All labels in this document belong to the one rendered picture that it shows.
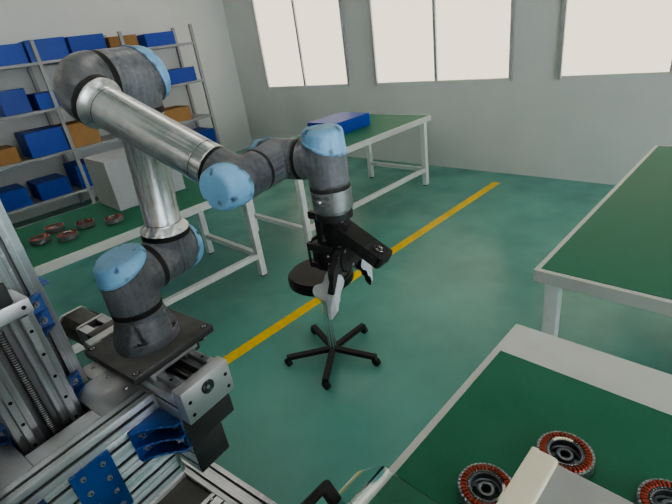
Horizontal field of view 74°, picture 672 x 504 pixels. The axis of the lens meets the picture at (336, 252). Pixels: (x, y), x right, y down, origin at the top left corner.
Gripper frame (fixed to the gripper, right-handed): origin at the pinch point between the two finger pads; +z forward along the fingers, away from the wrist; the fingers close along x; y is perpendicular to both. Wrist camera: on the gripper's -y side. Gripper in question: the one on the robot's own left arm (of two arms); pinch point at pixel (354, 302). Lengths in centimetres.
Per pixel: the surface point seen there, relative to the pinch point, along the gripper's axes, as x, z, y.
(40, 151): -157, 32, 555
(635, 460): -23, 40, -52
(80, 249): -32, 41, 211
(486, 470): -2.9, 36.8, -26.6
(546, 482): 36, -17, -44
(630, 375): -51, 40, -48
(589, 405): -35, 40, -41
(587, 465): -14, 37, -44
